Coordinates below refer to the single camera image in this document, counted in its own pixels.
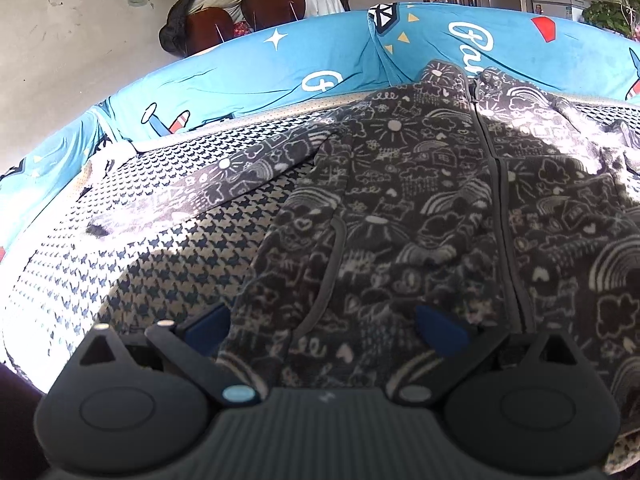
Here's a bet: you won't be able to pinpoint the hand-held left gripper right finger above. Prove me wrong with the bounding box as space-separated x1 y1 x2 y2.
384 304 587 406

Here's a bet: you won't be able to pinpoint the grey patterned fleece jacket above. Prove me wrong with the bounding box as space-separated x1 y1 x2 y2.
85 59 640 463

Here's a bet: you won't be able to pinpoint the blue printed sofa cover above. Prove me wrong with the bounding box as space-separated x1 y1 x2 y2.
0 2 640 257

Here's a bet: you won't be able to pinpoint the dining table with white cloth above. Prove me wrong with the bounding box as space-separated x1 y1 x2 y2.
303 0 346 19

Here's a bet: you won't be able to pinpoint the brown wooden chair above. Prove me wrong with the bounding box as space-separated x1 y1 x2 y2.
185 8 236 56
243 0 306 34

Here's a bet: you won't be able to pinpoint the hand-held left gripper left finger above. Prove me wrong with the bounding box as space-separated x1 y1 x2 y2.
77 304 262 407

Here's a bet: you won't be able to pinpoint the houndstooth sofa seat cover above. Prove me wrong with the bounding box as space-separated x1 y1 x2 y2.
0 92 640 476

